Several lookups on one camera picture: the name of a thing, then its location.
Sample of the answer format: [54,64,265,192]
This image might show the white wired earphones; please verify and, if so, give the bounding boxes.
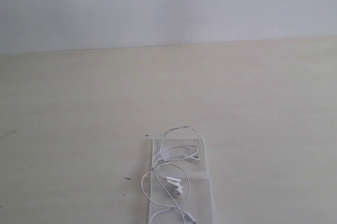
[140,126,205,223]

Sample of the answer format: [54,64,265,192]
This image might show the clear plastic storage box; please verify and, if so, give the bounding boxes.
[144,137,217,223]

